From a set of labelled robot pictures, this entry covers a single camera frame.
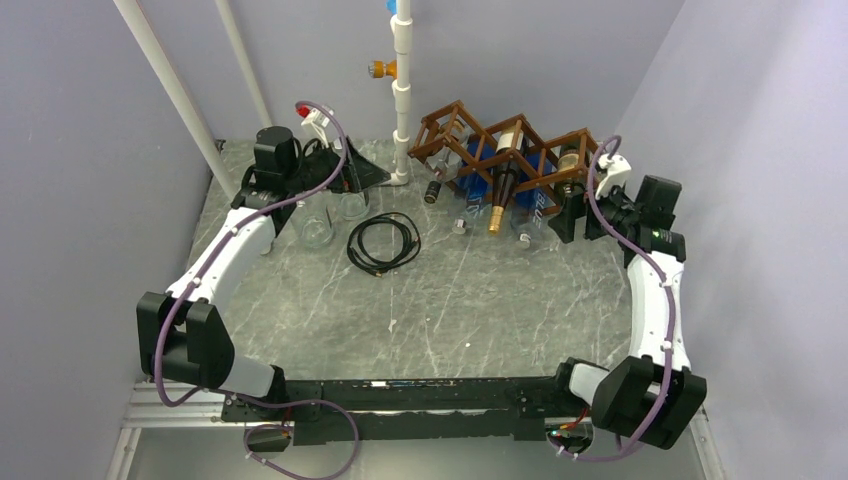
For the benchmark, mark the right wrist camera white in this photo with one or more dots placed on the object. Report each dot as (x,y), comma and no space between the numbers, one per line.
(615,171)

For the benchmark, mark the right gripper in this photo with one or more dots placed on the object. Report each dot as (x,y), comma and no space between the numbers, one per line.
(563,222)

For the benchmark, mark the dark bottle black cap left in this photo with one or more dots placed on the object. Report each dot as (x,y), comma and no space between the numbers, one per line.
(444,164)

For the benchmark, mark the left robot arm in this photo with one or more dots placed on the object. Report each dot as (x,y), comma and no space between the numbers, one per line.
(182,336)

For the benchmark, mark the clear glass bottle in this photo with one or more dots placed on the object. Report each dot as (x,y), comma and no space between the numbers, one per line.
(353,206)
(313,223)

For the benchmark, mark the aluminium rail frame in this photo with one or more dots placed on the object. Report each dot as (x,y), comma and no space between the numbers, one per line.
(206,409)

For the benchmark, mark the brown wooden wine rack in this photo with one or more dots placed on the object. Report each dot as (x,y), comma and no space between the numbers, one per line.
(544,164)

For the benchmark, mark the white PVC pipe frame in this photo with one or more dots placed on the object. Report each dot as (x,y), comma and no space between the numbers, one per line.
(180,96)

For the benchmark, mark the blue label clear bottle left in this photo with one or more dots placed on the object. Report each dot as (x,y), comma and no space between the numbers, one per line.
(470,205)

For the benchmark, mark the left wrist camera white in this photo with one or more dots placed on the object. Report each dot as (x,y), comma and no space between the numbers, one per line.
(315,124)

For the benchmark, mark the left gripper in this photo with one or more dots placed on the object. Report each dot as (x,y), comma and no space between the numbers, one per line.
(358,173)

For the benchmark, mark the brown gold-capped wine bottle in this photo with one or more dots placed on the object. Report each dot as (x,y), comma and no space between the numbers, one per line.
(505,175)

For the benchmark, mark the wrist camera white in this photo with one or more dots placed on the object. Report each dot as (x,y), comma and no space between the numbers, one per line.
(315,124)
(615,171)

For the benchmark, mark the orange valve fitting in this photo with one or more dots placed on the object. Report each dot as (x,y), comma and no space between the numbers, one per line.
(380,69)

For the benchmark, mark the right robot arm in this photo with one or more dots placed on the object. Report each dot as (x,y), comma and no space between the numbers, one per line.
(652,394)

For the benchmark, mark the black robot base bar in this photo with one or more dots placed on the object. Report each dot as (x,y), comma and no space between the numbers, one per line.
(327,411)

